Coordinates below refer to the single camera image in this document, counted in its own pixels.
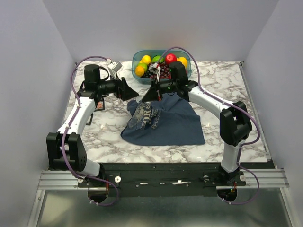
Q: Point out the black wire frame stand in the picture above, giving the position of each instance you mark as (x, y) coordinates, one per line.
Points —
(100, 109)

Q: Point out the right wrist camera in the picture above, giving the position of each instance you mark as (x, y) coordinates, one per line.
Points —
(155, 69)

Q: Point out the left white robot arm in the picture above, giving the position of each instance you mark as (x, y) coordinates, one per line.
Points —
(65, 148)

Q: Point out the yellow lemon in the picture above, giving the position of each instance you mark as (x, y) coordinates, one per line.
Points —
(183, 60)
(146, 59)

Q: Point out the dark grape bunch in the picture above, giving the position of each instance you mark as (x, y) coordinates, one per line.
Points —
(164, 74)

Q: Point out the green lime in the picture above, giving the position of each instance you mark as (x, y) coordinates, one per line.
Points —
(158, 59)

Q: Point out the blue printed tank top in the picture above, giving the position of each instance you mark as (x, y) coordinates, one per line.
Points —
(169, 122)

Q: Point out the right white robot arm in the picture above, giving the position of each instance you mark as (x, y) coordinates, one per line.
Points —
(234, 124)

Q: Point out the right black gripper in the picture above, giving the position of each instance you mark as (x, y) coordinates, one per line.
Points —
(152, 94)

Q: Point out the yellow lemon right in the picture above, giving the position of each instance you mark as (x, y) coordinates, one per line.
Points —
(183, 60)

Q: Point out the teal plastic fruit container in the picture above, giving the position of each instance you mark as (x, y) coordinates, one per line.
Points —
(138, 56)

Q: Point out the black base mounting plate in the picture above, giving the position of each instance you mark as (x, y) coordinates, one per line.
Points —
(122, 180)

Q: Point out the yellow lemon left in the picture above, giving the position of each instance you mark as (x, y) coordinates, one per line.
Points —
(146, 59)

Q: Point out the light green fruit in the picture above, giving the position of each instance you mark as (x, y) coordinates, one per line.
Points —
(145, 67)

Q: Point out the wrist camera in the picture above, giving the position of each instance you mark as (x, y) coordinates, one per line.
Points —
(155, 69)
(113, 67)

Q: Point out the orange fruit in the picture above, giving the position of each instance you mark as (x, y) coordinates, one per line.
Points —
(139, 70)

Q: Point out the aluminium rail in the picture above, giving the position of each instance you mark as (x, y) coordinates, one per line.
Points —
(61, 180)

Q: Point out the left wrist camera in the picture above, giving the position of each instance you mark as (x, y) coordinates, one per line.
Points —
(113, 67)

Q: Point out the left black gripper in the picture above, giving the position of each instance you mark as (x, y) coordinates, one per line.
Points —
(124, 91)

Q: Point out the red apple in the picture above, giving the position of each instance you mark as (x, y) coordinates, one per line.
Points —
(170, 58)

